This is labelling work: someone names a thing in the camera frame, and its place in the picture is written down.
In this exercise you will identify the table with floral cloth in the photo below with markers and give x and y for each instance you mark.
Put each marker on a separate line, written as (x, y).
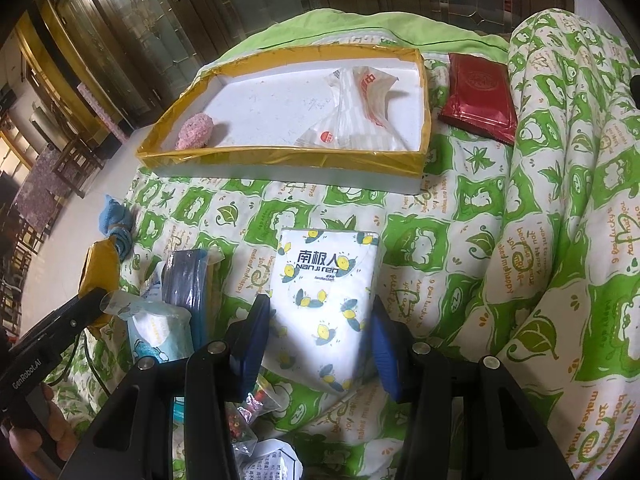
(35, 185)

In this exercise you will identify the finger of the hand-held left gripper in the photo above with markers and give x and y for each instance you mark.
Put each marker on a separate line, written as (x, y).
(75, 312)

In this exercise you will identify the white tissue pack bee print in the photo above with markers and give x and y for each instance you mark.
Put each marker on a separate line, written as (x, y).
(325, 300)

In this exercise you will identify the blue cloth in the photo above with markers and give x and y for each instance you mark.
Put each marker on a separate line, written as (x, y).
(114, 220)

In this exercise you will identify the gold framed low cabinet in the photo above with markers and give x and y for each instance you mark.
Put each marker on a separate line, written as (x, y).
(50, 80)

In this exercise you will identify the white plastic bag red print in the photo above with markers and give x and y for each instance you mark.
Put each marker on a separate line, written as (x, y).
(350, 115)

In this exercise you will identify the white printed paper packet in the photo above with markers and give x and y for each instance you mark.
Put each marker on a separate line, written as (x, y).
(272, 460)

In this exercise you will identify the small white blue packet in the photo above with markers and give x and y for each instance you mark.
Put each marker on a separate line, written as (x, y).
(152, 282)

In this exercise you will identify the yellow packet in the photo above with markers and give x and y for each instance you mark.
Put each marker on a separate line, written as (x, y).
(100, 267)

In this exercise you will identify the clear bag of colourful bits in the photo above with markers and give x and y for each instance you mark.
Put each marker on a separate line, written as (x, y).
(250, 410)

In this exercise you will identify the teal white wipes pack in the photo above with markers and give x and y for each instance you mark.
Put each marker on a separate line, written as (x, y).
(155, 335)

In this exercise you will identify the plain green cloth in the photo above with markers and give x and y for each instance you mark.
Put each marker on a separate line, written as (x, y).
(350, 25)

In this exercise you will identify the dark blue packet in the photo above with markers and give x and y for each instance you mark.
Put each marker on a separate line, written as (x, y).
(187, 280)

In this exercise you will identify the wooden glass door cabinet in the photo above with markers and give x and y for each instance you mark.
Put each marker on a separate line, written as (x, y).
(125, 25)

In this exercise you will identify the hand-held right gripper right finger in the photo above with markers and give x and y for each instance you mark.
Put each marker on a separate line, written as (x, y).
(385, 355)

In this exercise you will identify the folded green printed quilt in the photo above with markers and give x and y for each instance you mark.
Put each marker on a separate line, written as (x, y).
(575, 160)

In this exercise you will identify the red foil packet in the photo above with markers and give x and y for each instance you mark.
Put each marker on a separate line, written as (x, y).
(480, 95)

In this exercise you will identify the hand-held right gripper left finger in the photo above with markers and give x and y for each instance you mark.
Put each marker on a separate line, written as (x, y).
(252, 345)

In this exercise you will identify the person's left hand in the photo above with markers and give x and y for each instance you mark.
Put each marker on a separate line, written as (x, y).
(57, 427)

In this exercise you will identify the white tray box yellow edge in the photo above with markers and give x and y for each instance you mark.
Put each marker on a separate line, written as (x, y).
(260, 95)

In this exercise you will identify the wooden chair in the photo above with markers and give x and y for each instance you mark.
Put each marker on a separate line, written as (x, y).
(70, 160)

